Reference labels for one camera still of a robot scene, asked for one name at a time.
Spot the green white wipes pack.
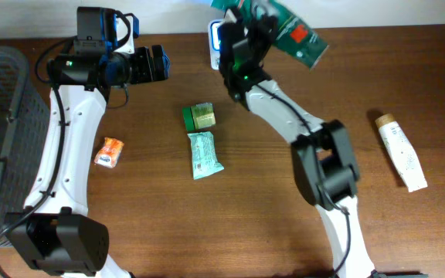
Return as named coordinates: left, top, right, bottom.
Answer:
left=211, top=0, right=328, bottom=69

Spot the green lid spice jar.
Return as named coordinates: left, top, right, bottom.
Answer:
left=182, top=103, right=216, bottom=132

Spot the orange red snack packet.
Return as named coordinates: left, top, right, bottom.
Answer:
left=94, top=137, right=124, bottom=168

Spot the mint green tissue pack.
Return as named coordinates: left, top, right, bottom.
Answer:
left=188, top=131, right=224, bottom=180

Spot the white tube carton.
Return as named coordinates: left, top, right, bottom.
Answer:
left=375, top=114, right=428, bottom=192

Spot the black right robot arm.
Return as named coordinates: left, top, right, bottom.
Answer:
left=218, top=5, right=375, bottom=277

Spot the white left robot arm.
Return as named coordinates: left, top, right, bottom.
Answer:
left=4, top=7, right=169, bottom=277

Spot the grey plastic mesh basket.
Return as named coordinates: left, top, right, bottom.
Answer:
left=0, top=46, right=49, bottom=231

